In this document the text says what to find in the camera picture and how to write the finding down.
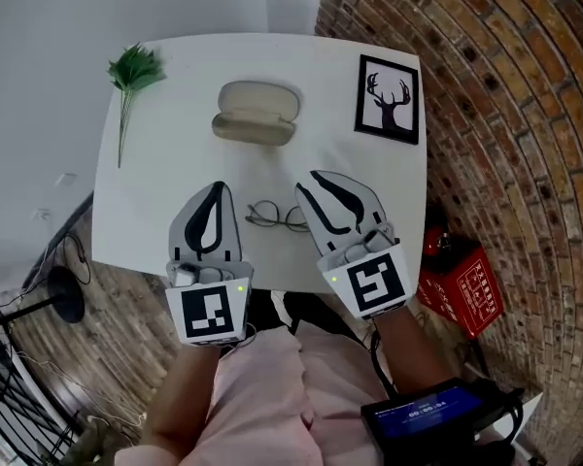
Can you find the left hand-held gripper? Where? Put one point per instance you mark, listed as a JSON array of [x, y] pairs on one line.
[[209, 311]]

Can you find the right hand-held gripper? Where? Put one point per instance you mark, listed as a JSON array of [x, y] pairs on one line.
[[376, 284]]

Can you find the black-rimmed eyeglasses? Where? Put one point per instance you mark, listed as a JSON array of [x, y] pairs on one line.
[[262, 214]]

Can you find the beige glasses case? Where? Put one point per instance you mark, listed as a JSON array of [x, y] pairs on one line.
[[255, 129]]

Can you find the person's right forearm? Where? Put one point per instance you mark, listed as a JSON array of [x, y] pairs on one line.
[[408, 352]]

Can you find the person's left forearm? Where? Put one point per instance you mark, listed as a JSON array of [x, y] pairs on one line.
[[184, 396]]

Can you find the person's left black shoe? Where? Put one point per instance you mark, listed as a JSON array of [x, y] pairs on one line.
[[262, 309]]

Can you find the person's black shoe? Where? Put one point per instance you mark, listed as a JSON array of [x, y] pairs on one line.
[[306, 306], [262, 309]]

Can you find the red fire extinguisher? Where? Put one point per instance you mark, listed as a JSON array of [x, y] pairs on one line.
[[432, 245]]

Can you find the person's right black shoe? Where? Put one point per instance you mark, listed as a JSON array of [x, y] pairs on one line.
[[306, 306]]

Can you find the black framed deer picture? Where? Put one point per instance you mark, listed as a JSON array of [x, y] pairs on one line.
[[388, 100]]

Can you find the red fire extinguisher box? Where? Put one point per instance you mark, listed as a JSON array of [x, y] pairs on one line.
[[466, 289]]

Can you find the black standing fan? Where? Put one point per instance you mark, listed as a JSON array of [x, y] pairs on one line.
[[68, 294]]

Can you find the person's pink clothing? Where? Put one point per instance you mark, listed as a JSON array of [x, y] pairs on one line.
[[262, 396]]

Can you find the green artificial plant sprig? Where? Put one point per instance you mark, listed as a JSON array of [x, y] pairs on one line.
[[136, 68]]

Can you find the black device with blue screen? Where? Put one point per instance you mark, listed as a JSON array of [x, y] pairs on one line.
[[422, 415]]

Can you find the white wall socket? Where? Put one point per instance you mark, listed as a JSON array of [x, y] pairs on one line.
[[43, 214], [66, 179]]

